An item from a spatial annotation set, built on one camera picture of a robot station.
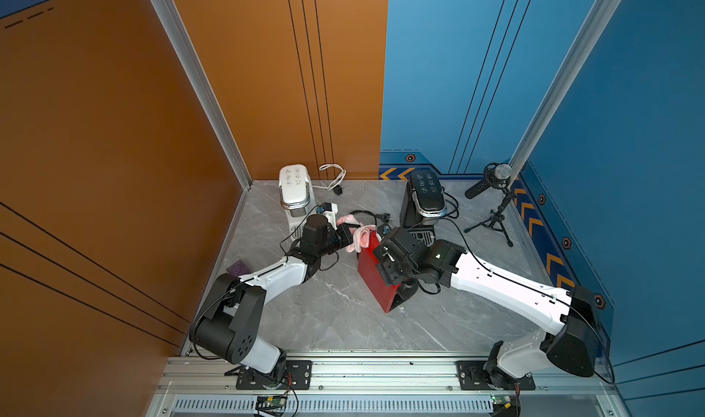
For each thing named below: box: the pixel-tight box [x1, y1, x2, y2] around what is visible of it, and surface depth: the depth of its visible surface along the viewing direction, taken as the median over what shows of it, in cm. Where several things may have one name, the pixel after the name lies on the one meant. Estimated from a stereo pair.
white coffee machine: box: [278, 163, 319, 247], surface depth 90 cm
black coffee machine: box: [400, 170, 448, 247], surface depth 88 cm
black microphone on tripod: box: [463, 162, 515, 248], surface depth 93 cm
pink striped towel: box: [335, 214, 382, 253], surface depth 81 cm
